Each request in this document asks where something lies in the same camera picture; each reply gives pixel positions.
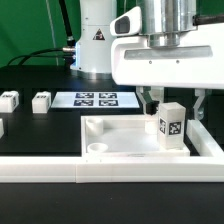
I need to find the white L-shaped obstacle fence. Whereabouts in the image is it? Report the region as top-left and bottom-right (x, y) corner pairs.
(0, 120), (224, 183)

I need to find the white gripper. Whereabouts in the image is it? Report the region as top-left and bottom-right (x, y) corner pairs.
(111, 23), (224, 120)

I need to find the white base marker plate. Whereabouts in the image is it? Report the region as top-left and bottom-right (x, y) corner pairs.
(51, 92), (139, 108)

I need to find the white block left edge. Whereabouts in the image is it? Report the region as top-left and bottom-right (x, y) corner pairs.
(0, 118), (4, 139)

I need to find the white square table top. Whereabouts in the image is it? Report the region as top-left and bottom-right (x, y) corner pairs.
(81, 115), (190, 157)

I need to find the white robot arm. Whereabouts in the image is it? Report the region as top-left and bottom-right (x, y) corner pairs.
(71, 0), (224, 113)

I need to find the black cable bundle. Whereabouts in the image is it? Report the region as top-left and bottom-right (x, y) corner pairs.
(6, 0), (77, 67)

